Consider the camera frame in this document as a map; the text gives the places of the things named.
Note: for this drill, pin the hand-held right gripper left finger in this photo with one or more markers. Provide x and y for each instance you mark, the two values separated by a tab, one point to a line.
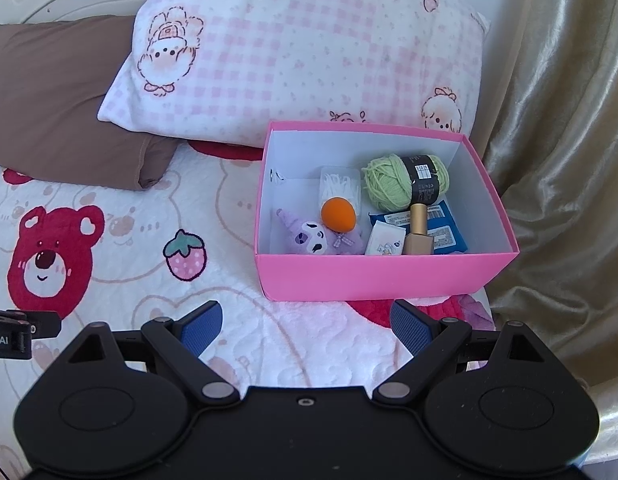
201	327

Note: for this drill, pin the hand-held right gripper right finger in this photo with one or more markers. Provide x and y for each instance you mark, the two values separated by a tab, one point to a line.
411	327

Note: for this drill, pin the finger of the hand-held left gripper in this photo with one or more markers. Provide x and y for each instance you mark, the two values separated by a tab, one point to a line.
44	324

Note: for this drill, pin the pink cardboard box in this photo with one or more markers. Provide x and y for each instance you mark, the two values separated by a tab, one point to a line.
369	277

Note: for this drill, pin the gold foundation bottle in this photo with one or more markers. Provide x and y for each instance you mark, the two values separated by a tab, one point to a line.
418	240

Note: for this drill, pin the white tissue pack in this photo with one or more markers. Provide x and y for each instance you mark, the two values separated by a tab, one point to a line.
384	240

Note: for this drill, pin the blue wet wipes packet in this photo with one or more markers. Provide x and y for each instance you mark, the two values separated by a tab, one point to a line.
446	235

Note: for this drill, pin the orange makeup sponge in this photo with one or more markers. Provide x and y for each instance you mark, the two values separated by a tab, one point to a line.
339	215

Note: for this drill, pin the purple plush toy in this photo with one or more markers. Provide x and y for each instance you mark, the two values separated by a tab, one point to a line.
309	237

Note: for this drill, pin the clear floss pick box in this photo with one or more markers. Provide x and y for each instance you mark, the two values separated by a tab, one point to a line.
339	185

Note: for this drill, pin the printed bear blanket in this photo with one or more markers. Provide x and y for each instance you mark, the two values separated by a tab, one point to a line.
114	270

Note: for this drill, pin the green yarn ball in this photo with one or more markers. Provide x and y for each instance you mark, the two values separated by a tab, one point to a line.
389	185

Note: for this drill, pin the brown pillow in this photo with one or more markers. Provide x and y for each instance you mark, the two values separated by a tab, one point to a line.
54	100

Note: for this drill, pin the gold curtain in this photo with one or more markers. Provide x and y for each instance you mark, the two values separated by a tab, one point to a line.
564	160

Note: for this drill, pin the pink checked pillow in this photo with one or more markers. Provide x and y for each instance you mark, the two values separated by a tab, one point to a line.
289	50

